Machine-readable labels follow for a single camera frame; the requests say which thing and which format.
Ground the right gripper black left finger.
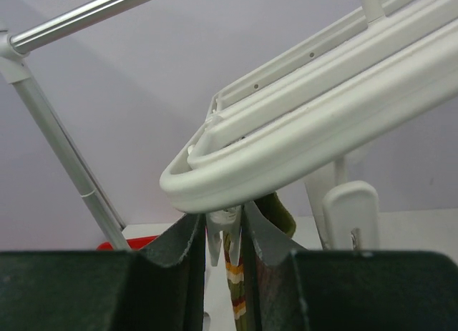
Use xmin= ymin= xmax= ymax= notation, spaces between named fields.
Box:
xmin=1 ymin=214 xmax=205 ymax=330

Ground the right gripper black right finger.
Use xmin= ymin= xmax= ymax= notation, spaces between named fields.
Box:
xmin=241 ymin=202 xmax=457 ymax=330

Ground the olive brown patterned sock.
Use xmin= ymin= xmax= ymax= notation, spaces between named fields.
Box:
xmin=223 ymin=192 xmax=296 ymax=331

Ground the white clip sock hanger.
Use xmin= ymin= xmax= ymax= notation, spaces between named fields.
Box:
xmin=160 ymin=0 xmax=457 ymax=266

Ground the red plastic bin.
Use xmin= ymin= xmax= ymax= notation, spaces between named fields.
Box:
xmin=96 ymin=234 xmax=162 ymax=252

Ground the silver drying rack stand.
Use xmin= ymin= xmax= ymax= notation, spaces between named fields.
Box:
xmin=1 ymin=0 xmax=152 ymax=250

